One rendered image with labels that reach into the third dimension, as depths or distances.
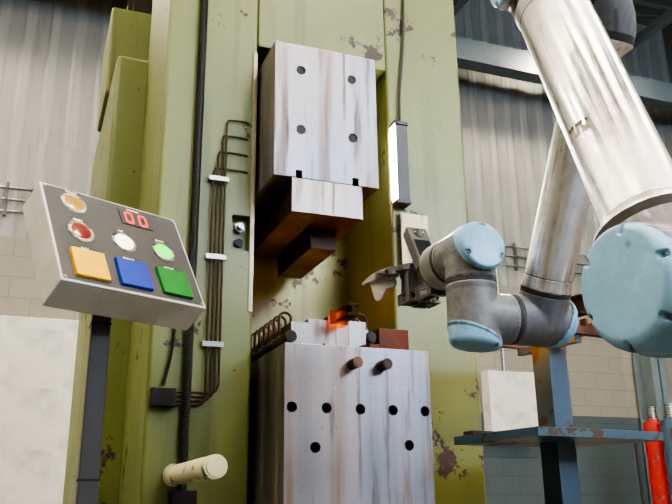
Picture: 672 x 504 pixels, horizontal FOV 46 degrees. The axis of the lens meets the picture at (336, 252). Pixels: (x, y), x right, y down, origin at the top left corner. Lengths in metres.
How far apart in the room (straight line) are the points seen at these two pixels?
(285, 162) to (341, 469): 0.79
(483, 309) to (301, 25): 1.35
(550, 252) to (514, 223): 8.53
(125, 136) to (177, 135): 0.49
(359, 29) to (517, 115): 8.15
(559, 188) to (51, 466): 6.06
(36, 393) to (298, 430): 5.39
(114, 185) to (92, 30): 6.58
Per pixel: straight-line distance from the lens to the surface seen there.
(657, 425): 9.26
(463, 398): 2.28
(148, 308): 1.69
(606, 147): 1.07
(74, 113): 8.61
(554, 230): 1.41
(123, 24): 3.14
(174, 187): 2.13
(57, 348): 7.18
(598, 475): 9.90
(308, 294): 2.51
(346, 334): 2.00
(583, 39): 1.20
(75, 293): 1.61
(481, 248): 1.38
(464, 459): 2.26
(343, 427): 1.89
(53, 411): 7.10
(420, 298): 1.55
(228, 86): 2.30
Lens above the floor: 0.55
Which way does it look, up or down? 18 degrees up
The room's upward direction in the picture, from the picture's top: 1 degrees counter-clockwise
